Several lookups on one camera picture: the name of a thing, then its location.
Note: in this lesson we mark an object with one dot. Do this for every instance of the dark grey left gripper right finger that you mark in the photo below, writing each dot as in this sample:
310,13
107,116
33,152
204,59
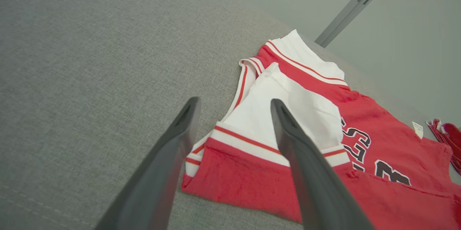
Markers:
317,186

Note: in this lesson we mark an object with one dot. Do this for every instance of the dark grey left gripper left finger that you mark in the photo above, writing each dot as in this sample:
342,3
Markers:
158,172

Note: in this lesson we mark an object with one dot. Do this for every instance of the red and white basketball jersey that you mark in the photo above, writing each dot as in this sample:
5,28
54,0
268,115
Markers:
389,125

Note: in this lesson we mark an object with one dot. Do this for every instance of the red shorts with white stripes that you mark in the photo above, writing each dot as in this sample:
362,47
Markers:
450,140

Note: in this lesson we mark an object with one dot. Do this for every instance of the grey partition frame strip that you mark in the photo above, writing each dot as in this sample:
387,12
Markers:
356,3

